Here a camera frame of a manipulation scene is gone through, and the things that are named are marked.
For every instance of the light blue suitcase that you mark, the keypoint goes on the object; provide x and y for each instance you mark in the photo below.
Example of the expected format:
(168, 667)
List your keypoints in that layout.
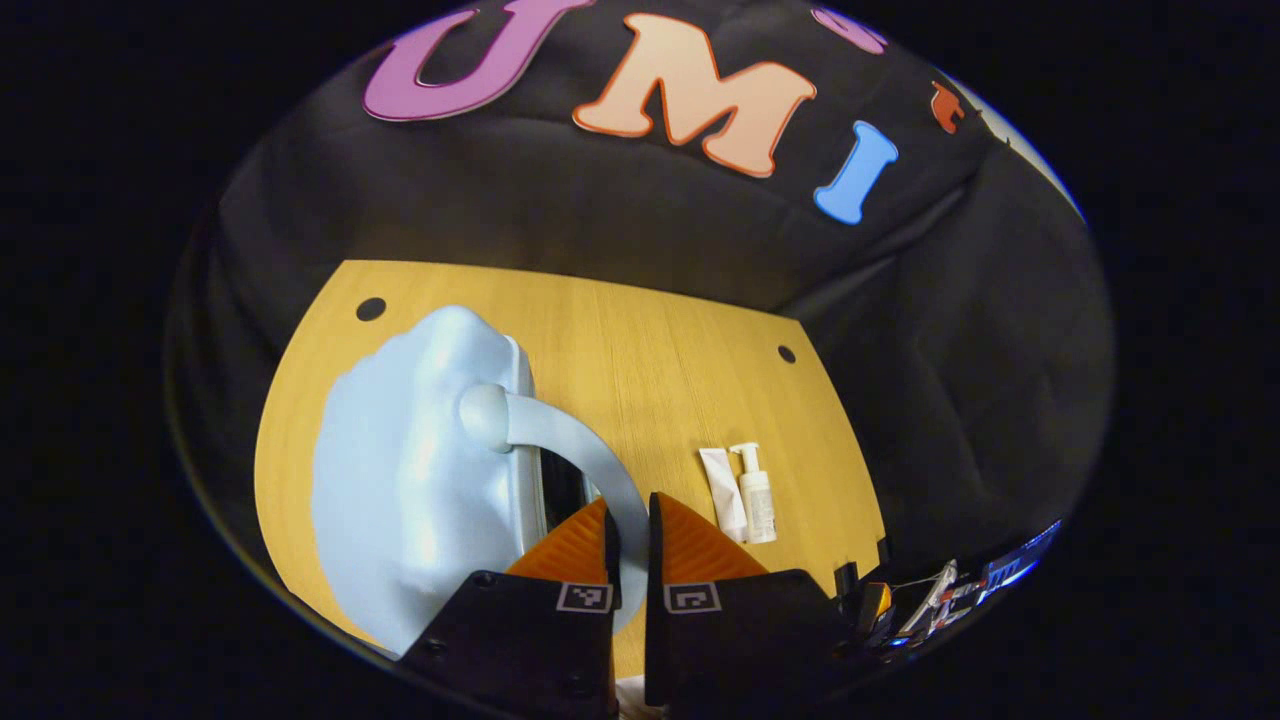
(420, 480)

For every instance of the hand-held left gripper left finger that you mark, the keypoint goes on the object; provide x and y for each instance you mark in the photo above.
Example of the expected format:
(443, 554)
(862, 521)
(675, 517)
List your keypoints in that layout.
(530, 640)

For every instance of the white pump bottle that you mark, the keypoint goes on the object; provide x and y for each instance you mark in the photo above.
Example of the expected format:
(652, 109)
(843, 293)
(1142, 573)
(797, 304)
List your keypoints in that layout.
(757, 500)

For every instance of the white squeeze tube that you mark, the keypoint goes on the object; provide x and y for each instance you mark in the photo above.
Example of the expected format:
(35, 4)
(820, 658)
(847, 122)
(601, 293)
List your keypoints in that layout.
(722, 490)

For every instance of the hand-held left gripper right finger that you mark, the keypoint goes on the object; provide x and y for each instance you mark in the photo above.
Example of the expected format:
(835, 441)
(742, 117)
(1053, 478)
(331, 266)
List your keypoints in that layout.
(730, 640)

